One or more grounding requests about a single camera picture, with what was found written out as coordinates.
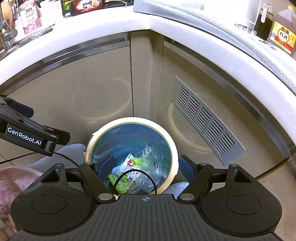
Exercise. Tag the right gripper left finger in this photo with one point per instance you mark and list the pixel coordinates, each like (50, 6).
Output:
(62, 199)

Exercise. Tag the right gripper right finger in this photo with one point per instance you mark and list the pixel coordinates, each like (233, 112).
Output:
(230, 200)

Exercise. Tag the green snack wrapper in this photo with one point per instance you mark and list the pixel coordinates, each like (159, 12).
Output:
(125, 183)

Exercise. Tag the white red-logo packet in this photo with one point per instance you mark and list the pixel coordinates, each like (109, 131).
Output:
(130, 163)

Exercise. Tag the clear plastic bottle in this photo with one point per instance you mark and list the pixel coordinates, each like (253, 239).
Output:
(154, 165)

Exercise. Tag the chrome kitchen faucet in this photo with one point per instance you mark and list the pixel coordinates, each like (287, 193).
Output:
(8, 33)

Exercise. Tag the cream rimmed trash bin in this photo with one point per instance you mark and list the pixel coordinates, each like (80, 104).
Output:
(131, 135)

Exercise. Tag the silver cabinet vent grille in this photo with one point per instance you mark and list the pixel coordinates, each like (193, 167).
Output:
(213, 131)

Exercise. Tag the stainless steel sink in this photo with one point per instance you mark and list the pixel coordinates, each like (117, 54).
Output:
(26, 40)

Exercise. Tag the pink hand soap bottle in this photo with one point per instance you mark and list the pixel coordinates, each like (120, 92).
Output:
(29, 15)

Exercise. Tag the black spice rack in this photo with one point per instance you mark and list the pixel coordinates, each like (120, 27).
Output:
(108, 4)

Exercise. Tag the smartphone with lit screen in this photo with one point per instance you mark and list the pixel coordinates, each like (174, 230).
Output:
(83, 6)

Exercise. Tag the large cooking wine jug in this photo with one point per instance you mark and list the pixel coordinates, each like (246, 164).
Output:
(282, 33)

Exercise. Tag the dark soy sauce bottle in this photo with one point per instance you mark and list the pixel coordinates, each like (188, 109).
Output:
(264, 21)

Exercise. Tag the grey countertop mat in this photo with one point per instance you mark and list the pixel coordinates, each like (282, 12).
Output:
(267, 54)

